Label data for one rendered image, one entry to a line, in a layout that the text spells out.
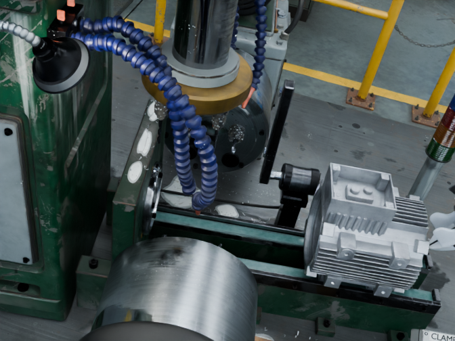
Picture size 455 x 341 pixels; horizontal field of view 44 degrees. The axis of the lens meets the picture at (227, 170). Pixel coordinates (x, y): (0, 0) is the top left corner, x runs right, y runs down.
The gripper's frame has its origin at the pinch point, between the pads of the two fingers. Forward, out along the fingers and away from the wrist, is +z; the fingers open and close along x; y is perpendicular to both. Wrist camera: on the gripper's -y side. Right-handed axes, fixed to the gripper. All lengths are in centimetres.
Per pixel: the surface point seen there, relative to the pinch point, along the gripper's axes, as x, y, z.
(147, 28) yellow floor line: -255, 33, 145
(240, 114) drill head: -26.7, 35.2, 18.1
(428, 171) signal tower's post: -34.2, -12.3, 4.5
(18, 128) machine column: 12, 72, 18
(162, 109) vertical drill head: -1, 55, 11
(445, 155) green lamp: -33.1, -10.3, -1.7
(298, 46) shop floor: -269, -53, 95
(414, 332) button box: 17.7, 3.4, 5.7
